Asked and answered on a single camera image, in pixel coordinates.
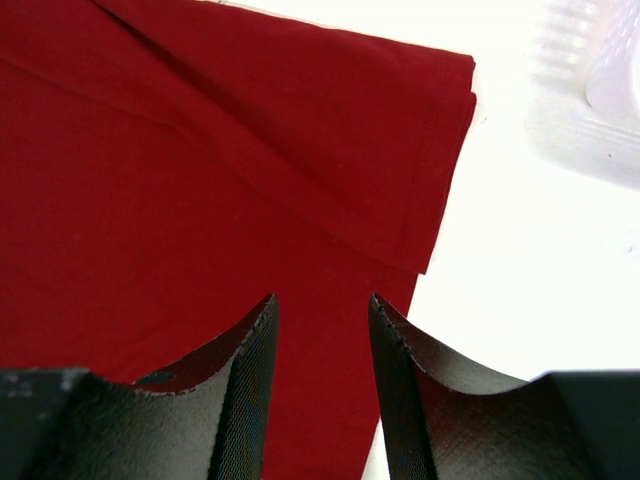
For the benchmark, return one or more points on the red t-shirt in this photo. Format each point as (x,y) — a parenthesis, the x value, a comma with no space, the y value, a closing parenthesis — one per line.
(167,164)

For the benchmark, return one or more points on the white plastic basket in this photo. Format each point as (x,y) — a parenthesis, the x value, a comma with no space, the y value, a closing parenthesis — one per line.
(586,65)

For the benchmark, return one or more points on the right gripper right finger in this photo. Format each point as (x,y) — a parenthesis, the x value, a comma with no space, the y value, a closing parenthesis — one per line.
(446,416)

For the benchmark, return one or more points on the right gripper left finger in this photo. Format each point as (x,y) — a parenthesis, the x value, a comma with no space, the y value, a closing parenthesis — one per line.
(202,417)

